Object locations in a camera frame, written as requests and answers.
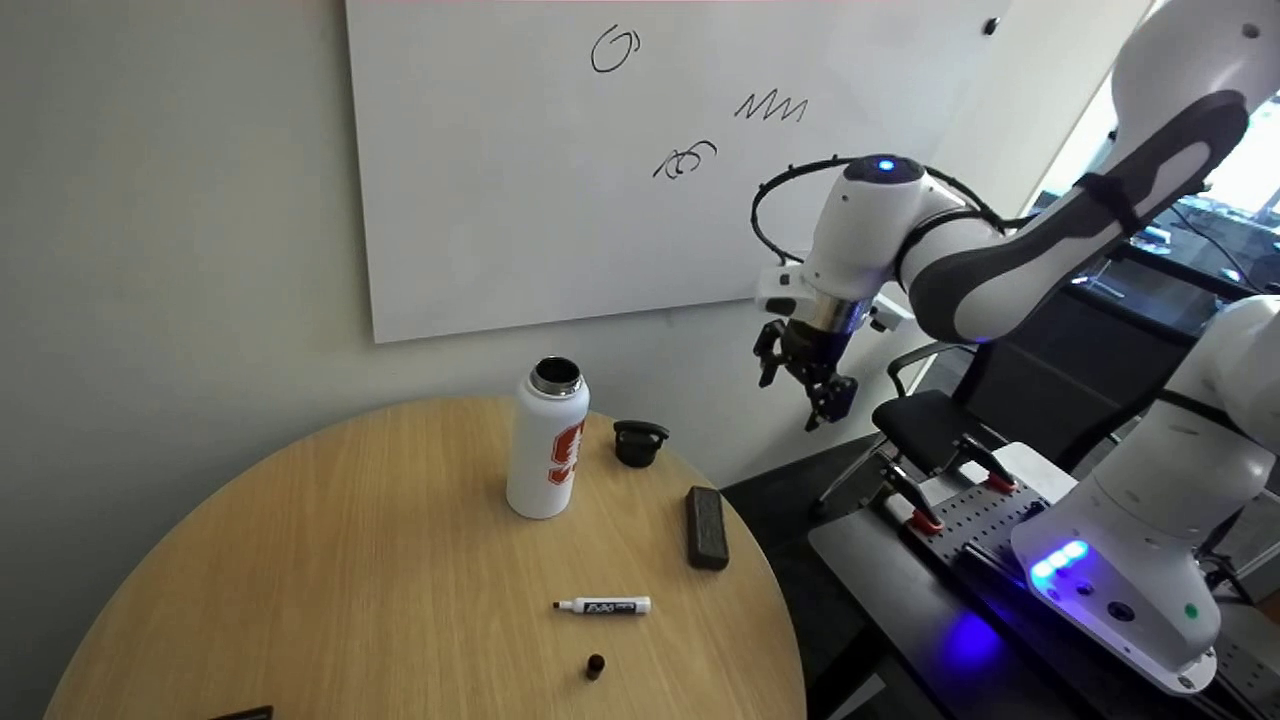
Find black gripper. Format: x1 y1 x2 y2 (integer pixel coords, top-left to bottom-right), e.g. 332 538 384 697
748 308 865 434

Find black board duster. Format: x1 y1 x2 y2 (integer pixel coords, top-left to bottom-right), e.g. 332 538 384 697
678 485 734 575

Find white board marker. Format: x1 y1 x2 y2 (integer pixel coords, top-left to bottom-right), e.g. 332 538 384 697
547 592 660 622

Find black bottle lid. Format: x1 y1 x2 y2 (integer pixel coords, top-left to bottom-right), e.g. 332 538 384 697
609 417 670 471

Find red clamp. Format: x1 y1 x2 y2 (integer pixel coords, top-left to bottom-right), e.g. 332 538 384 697
876 474 947 544
947 443 1018 498

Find white perforated mounting plate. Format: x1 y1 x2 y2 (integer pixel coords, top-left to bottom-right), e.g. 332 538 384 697
916 434 1087 570

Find black office chair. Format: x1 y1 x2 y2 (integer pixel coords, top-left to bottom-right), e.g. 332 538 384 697
867 262 1212 516

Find black robot platform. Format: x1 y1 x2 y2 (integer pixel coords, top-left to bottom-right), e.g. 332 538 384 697
802 504 1280 720

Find white water bottle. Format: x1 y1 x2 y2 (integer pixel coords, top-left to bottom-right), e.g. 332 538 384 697
501 353 595 522

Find round wooden table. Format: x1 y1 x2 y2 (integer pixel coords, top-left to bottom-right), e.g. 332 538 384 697
40 389 811 720

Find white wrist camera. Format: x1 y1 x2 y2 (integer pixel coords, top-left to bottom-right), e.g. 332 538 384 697
755 255 823 327

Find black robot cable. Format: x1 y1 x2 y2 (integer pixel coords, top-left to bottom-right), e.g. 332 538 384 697
745 150 1015 271

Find white wall whiteboard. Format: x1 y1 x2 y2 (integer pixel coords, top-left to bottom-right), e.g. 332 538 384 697
339 0 1167 346

